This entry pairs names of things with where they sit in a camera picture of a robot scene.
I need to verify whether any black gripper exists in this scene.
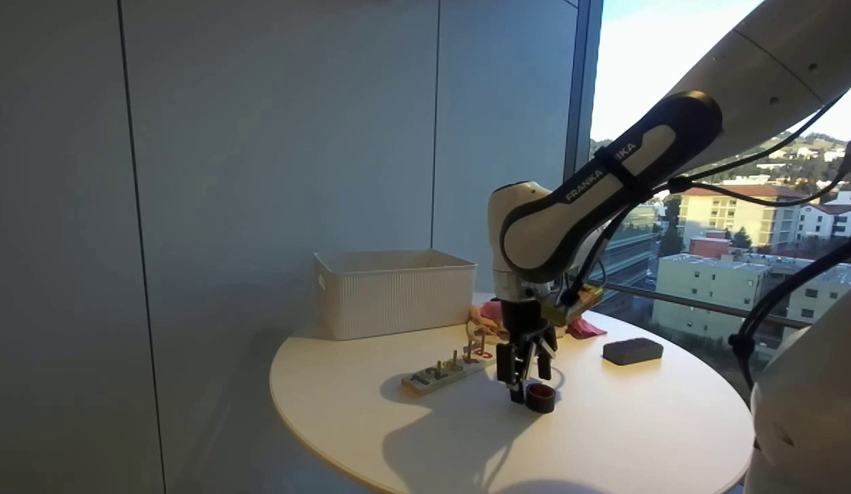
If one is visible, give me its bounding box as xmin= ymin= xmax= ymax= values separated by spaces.
xmin=493 ymin=298 xmax=559 ymax=406

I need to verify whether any small black round item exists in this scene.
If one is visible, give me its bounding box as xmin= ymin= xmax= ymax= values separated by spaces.
xmin=522 ymin=382 xmax=559 ymax=416

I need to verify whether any white power strip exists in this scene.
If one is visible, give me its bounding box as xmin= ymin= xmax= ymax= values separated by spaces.
xmin=398 ymin=325 xmax=497 ymax=398

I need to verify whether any pink cloth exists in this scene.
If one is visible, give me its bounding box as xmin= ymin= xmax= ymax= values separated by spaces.
xmin=478 ymin=295 xmax=610 ymax=342

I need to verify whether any black rectangular case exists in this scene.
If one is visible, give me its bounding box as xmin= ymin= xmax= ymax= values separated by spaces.
xmin=599 ymin=335 xmax=667 ymax=367

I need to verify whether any white plastic bin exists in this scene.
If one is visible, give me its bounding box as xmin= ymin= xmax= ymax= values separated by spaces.
xmin=310 ymin=250 xmax=481 ymax=342

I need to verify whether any window railing bar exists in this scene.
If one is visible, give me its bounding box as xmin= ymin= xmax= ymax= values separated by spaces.
xmin=596 ymin=280 xmax=792 ymax=329

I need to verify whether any pale green building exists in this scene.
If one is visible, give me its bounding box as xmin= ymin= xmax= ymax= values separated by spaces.
xmin=651 ymin=250 xmax=851 ymax=346

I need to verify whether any yellow building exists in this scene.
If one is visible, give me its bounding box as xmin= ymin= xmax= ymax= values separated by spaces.
xmin=675 ymin=181 xmax=783 ymax=246

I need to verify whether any white building red roof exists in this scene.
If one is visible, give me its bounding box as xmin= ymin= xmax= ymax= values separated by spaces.
xmin=769 ymin=189 xmax=851 ymax=246

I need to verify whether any thick black hose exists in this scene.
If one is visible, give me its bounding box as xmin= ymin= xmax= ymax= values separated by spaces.
xmin=725 ymin=224 xmax=851 ymax=393

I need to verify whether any dark window frame post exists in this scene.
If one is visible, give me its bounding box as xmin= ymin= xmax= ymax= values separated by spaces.
xmin=559 ymin=0 xmax=605 ymax=187

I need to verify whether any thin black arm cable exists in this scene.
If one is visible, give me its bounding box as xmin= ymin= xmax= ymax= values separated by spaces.
xmin=656 ymin=89 xmax=851 ymax=209

